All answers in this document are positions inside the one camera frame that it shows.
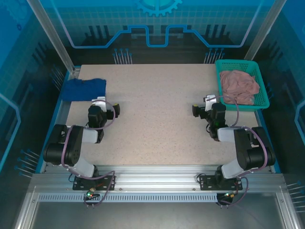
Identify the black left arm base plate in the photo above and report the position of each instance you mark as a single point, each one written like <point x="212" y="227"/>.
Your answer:
<point x="81" y="184"/>

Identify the green plastic basket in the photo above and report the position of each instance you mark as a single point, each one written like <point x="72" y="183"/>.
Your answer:
<point x="238" y="64"/>

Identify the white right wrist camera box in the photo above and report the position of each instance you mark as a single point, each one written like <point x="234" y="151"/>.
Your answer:
<point x="209" y="100"/>

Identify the aluminium frame post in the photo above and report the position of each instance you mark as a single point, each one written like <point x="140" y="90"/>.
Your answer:
<point x="264" y="28"/>
<point x="53" y="35"/>

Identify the small connector with lit LEDs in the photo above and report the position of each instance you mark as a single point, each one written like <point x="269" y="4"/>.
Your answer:
<point x="230" y="194"/>
<point x="90" y="194"/>

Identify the pink t-shirt with pixel print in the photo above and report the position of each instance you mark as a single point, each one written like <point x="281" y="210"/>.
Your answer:
<point x="238" y="87"/>

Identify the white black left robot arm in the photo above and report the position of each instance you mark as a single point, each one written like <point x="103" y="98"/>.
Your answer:
<point x="78" y="143"/>

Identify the metal lower tray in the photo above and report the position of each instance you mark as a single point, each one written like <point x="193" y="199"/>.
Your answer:
<point x="155" y="217"/>

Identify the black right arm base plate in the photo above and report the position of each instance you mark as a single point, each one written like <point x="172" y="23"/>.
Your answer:
<point x="209" y="182"/>

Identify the folded blue cloth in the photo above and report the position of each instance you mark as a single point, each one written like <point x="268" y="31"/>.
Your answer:
<point x="81" y="89"/>

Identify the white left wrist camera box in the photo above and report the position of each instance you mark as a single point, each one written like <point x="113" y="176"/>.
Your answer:
<point x="98" y="102"/>

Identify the aluminium mounting rail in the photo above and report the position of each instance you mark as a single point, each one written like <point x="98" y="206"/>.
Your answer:
<point x="155" y="176"/>

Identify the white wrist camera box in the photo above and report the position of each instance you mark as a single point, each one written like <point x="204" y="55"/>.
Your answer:
<point x="209" y="100"/>
<point x="98" y="102"/>

